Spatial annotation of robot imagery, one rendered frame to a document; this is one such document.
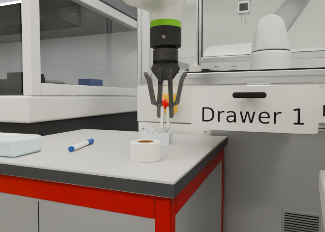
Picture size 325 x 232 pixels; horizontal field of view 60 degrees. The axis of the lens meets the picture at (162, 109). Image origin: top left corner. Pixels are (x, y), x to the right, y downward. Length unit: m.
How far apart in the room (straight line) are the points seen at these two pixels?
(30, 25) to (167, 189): 0.89
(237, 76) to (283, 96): 0.37
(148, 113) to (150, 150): 0.54
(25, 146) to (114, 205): 0.30
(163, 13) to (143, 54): 0.37
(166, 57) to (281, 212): 0.67
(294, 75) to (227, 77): 0.22
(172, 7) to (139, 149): 0.41
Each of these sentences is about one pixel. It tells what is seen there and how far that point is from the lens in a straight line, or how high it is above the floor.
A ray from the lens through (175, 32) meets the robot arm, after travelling 0.82.
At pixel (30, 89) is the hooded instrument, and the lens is 1.18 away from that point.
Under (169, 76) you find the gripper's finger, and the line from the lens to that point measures 0.82.
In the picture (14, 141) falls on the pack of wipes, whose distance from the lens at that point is 0.74.
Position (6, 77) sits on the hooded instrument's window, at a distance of 1.26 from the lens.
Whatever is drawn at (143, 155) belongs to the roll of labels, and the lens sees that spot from 0.62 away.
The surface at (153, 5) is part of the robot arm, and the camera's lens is 0.78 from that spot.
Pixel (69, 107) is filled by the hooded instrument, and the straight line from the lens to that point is 1.33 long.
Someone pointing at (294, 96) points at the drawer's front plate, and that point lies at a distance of 0.70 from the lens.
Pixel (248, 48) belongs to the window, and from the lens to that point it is 1.07.
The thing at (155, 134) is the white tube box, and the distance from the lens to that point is 0.81.
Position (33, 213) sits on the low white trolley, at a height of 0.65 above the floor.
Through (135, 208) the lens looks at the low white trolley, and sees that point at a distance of 0.54.
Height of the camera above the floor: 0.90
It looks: 3 degrees down
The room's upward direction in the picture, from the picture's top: straight up
